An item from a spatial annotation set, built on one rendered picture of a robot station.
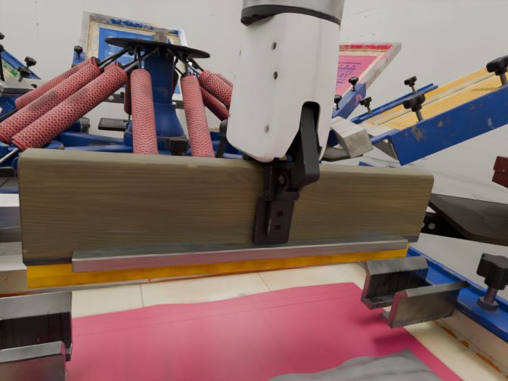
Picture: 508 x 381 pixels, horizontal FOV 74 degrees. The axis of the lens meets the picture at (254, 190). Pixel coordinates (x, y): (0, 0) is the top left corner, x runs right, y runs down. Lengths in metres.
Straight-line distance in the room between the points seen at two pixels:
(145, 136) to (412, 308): 0.58
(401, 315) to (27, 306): 0.36
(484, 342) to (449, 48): 2.50
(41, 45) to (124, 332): 4.16
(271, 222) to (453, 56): 2.59
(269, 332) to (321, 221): 0.16
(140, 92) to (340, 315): 0.65
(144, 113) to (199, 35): 3.76
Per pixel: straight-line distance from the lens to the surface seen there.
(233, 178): 0.26
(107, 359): 0.38
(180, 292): 0.46
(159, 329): 0.40
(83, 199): 0.25
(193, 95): 0.88
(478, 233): 0.99
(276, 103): 0.23
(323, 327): 0.43
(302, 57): 0.23
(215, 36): 4.57
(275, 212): 0.27
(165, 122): 1.05
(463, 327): 0.49
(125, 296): 0.46
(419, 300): 0.44
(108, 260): 0.25
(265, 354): 0.38
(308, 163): 0.23
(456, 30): 2.85
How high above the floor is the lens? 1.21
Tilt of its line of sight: 16 degrees down
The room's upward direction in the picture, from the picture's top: 7 degrees clockwise
